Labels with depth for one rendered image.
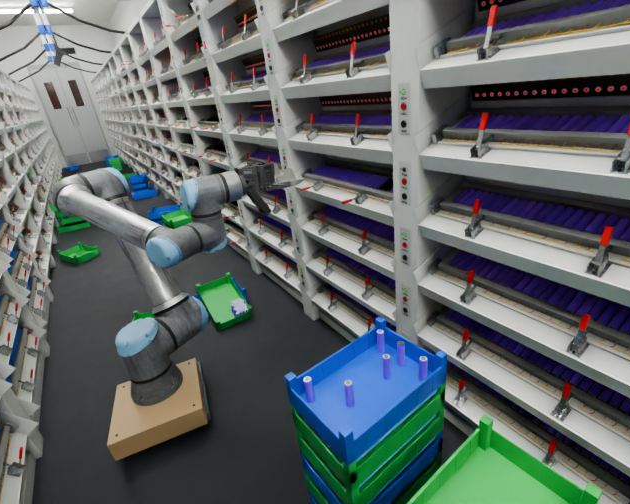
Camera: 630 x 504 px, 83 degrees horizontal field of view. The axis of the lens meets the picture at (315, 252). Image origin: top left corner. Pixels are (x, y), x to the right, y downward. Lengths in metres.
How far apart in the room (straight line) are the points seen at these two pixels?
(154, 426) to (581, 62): 1.48
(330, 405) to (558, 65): 0.78
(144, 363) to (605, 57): 1.45
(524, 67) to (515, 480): 0.78
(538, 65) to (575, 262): 0.39
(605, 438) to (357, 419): 0.56
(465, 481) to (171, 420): 0.96
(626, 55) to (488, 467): 0.75
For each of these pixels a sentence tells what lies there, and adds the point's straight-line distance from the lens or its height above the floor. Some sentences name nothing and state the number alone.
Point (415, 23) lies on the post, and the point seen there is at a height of 1.22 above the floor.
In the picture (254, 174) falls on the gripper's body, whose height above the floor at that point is 0.89.
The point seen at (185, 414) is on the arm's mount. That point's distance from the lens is 1.43.
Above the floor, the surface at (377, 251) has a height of 0.55.
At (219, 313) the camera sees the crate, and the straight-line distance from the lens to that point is 2.06.
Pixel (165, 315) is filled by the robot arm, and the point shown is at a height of 0.39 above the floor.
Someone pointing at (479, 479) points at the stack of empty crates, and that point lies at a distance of 0.87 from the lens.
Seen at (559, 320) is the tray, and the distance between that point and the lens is 1.02.
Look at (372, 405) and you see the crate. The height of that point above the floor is 0.48.
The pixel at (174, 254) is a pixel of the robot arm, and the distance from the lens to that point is 1.02.
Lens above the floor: 1.12
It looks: 25 degrees down
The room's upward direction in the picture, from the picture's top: 7 degrees counter-clockwise
